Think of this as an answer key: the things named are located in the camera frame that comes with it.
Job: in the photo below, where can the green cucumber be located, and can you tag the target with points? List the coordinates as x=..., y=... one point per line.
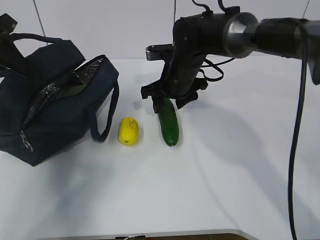
x=168, y=121

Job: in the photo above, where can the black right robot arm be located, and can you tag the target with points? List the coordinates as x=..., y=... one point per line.
x=230, y=35

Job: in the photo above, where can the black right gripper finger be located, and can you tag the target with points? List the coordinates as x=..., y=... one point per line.
x=180, y=103
x=157, y=103

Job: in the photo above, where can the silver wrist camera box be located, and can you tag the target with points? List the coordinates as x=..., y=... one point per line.
x=159, y=52

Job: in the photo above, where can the dark navy lunch bag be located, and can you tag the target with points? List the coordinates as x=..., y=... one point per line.
x=63, y=97

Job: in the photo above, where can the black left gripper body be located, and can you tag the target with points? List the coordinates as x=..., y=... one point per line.
x=7, y=27

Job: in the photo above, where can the yellow lemon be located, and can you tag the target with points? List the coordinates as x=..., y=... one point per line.
x=128, y=132

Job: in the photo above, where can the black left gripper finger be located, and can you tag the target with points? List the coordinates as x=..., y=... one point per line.
x=11, y=58

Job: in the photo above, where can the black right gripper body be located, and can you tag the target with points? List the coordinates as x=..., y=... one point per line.
x=173, y=89

